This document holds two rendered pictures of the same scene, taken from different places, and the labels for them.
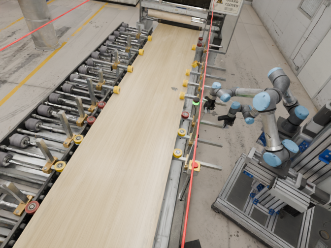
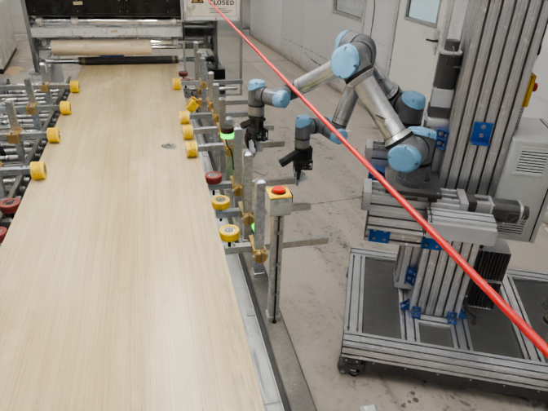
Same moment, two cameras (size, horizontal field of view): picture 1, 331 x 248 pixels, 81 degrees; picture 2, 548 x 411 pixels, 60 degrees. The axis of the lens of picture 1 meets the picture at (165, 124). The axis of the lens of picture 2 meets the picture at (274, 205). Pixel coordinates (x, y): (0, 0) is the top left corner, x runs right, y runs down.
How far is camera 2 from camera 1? 70 cm
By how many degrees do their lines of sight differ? 23
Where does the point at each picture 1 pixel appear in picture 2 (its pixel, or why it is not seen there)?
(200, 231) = not seen: outside the picture
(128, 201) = (163, 333)
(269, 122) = (372, 92)
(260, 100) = (343, 56)
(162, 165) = (207, 257)
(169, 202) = (252, 344)
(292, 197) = (466, 224)
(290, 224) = (492, 326)
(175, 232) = (290, 376)
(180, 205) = (277, 331)
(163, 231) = (264, 395)
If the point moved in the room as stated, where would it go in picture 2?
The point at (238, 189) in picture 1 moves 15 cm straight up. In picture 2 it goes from (375, 307) to (379, 285)
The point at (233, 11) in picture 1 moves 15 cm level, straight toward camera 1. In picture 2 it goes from (228, 13) to (228, 15)
